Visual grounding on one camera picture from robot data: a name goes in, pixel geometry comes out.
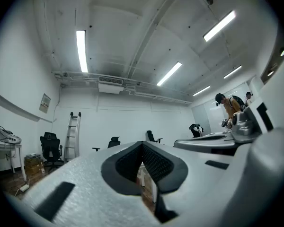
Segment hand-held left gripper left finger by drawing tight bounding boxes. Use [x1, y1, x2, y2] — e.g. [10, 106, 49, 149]
[23, 140, 165, 227]

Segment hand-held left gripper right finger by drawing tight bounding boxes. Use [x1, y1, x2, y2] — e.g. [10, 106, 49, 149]
[142, 140, 247, 227]

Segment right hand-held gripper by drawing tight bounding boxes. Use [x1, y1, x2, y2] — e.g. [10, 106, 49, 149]
[174, 55, 284, 156]

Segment ceiling tube light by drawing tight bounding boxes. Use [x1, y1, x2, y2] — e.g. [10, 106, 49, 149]
[76, 29, 89, 73]
[203, 10, 237, 43]
[156, 61, 183, 87]
[192, 85, 211, 97]
[223, 65, 243, 79]

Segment aluminium ladder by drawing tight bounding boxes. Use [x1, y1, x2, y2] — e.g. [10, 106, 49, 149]
[63, 112, 82, 163]

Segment brown cardboard box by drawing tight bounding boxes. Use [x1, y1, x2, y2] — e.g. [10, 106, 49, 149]
[23, 153, 46, 177]

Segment white side table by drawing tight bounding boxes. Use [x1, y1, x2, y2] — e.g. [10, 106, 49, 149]
[0, 136, 27, 182]

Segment ceiling air conditioner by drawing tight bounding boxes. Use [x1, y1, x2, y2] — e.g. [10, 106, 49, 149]
[98, 76, 124, 95]

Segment white ceiling pipes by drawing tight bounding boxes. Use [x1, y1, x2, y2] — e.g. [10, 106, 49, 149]
[51, 70, 193, 104]

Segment grey wall panel box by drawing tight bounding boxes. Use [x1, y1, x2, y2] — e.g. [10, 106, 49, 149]
[39, 93, 52, 114]

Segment white wall cable duct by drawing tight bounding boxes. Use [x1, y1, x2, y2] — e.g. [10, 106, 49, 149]
[0, 87, 53, 124]

